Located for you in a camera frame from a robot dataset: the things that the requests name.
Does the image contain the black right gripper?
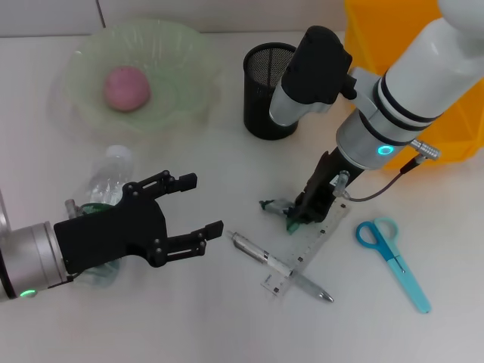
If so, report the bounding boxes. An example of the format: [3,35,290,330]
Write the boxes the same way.
[294,150,361,224]

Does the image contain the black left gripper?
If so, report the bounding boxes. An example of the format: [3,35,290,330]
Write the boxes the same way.
[54,170,225,275]

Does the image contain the transparent plastic ruler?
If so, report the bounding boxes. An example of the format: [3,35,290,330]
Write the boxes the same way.
[259,202,349,299]

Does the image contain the green plastic wrapper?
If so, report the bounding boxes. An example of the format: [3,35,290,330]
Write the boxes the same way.
[259,198,303,236]

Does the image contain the clear water bottle green label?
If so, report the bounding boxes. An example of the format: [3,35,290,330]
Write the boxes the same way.
[73,145,135,288]

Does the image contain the blue plastic scissors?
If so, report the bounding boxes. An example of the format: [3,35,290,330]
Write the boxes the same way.
[355,216,432,315]

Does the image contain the pink ball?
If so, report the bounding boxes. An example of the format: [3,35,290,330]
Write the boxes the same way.
[104,66,151,111]

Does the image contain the silver white ballpoint pen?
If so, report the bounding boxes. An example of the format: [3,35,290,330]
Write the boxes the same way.
[225,229,335,303]

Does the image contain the black mesh pen holder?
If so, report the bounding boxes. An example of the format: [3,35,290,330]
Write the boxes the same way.
[243,42,302,141]

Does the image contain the translucent green fruit plate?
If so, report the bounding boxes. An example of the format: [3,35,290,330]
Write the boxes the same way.
[48,20,222,139]

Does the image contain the yellow plastic bin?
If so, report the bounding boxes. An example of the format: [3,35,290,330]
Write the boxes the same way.
[343,0,484,171]

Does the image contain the right arm cable with plug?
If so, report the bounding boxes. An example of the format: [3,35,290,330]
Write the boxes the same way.
[334,138,442,201]

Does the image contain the arm cable with plug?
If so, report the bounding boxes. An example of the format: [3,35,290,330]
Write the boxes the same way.
[64,199,82,220]
[334,138,442,201]

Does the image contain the left arm cable with plug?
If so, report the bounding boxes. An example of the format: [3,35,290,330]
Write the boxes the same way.
[64,199,82,220]

